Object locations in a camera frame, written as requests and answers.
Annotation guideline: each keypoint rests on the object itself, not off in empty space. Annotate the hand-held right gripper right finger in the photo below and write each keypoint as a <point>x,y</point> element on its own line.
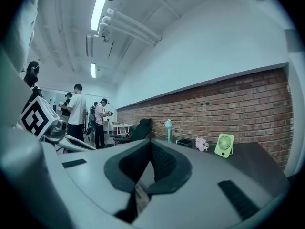
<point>79,143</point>

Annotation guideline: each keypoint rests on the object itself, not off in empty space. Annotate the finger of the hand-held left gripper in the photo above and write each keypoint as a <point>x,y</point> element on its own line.
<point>202,187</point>
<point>95,175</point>

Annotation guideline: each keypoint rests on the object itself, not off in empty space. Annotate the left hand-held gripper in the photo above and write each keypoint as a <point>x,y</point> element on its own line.
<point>35,118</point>

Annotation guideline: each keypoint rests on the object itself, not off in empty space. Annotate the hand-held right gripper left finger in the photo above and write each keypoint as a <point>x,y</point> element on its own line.
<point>62,147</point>

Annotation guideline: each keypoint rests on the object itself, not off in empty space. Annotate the small black box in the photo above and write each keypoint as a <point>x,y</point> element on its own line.
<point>184,144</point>

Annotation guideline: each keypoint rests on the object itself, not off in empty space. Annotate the pink artificial flower bunch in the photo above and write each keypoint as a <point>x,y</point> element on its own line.
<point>201,143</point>

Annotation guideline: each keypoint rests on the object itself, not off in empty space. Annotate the small white table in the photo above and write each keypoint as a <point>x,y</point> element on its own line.
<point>121,126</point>

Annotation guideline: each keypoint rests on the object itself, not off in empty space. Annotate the green portable fan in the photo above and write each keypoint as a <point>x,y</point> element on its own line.
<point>224,145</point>

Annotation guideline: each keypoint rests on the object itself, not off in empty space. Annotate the black office chair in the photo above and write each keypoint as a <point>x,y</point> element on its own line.
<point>140,130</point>

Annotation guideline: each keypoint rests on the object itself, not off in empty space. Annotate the teal water bottle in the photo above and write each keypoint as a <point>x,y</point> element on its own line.
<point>168,132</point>

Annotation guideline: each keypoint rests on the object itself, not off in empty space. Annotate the ceiling tube light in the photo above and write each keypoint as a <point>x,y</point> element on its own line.
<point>98,11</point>
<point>93,70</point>

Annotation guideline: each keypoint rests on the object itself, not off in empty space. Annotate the white ceiling pipes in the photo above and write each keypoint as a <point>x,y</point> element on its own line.
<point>133,27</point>

